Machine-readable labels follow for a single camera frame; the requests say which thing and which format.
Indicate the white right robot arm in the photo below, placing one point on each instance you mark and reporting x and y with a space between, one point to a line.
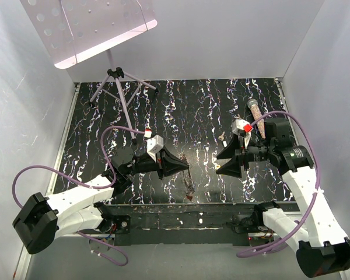
321 245

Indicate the white perforated music stand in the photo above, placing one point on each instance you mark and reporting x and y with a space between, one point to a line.
75 31

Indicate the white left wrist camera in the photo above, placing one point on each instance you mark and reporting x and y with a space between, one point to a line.
154 143

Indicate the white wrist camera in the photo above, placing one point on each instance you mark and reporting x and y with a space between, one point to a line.
154 143
242 128

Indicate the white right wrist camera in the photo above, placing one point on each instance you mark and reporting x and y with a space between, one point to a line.
242 128

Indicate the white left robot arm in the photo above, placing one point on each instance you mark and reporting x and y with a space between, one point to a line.
42 219

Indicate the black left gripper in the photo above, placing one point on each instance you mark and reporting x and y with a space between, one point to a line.
174 165

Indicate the purple toy microphone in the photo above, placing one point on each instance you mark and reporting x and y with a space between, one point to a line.
252 104

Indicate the aluminium rail frame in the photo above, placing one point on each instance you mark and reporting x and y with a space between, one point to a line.
319 242

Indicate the silver key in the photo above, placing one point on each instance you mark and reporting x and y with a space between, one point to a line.
221 137

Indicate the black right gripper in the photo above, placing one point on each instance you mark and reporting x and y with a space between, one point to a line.
233 168

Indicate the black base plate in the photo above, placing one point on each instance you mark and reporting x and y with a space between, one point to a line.
210 223

